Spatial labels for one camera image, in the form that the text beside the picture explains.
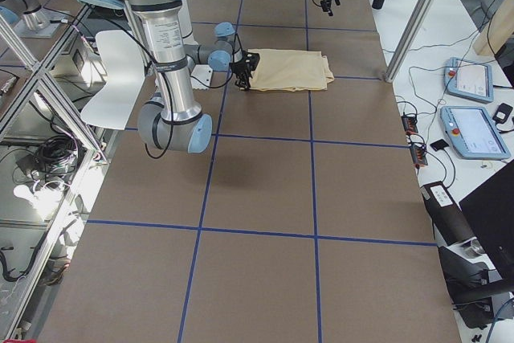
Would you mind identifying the black monitor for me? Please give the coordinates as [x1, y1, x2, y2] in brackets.
[459, 162, 513, 279]

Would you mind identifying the aluminium frame post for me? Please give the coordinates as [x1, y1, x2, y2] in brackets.
[384, 0, 434, 83]

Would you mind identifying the orange black usb hub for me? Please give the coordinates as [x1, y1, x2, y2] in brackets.
[410, 143, 428, 169]
[401, 114, 418, 135]

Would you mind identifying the upper blue teach pendant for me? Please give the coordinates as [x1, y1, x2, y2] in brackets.
[444, 57, 494, 104]

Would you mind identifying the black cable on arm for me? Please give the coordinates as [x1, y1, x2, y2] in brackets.
[51, 13, 244, 159]

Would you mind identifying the blue teach pendant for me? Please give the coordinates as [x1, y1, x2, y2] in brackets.
[444, 57, 494, 104]
[440, 106, 511, 161]

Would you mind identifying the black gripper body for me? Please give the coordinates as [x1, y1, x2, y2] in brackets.
[231, 50, 259, 78]

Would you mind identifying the lower blue teach pendant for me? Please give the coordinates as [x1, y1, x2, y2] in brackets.
[440, 106, 511, 161]

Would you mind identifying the white chair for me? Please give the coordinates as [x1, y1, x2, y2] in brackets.
[80, 30, 145, 130]

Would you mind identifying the beige long-sleeve graphic t-shirt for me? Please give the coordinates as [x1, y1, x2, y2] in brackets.
[249, 48, 335, 92]

